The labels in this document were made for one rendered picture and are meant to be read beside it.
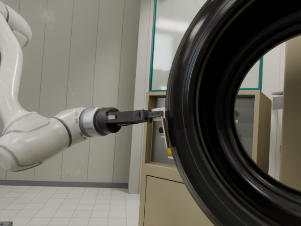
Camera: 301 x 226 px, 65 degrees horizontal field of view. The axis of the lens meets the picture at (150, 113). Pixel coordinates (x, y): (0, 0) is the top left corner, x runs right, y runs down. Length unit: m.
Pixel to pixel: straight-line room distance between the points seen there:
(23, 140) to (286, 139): 0.69
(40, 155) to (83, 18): 3.64
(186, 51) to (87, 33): 3.68
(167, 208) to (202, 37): 0.92
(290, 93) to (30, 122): 0.70
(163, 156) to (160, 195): 0.19
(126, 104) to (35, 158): 3.24
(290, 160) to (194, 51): 0.46
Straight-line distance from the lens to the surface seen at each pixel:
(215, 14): 0.44
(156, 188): 1.22
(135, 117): 0.57
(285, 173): 0.77
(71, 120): 0.71
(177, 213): 1.19
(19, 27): 1.14
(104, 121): 0.64
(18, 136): 0.64
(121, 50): 3.97
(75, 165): 3.95
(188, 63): 0.43
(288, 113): 0.76
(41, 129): 0.66
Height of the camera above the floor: 1.13
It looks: 2 degrees up
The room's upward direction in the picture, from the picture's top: 4 degrees clockwise
